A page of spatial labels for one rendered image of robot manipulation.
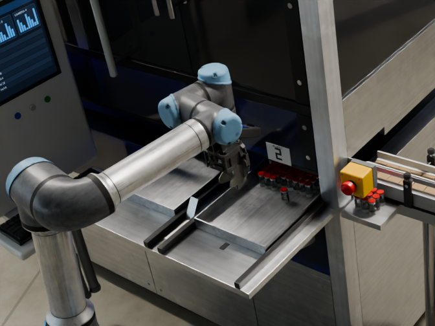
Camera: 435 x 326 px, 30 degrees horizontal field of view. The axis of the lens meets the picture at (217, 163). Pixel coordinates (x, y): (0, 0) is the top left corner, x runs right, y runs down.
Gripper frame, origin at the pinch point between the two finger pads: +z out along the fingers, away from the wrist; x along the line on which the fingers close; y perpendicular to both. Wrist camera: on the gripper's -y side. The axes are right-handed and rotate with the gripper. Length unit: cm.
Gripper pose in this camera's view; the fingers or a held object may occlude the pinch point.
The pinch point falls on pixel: (239, 183)
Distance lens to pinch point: 213.9
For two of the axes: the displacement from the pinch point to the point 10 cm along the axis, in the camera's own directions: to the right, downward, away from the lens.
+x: 7.6, 2.5, -6.0
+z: 1.6, 8.2, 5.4
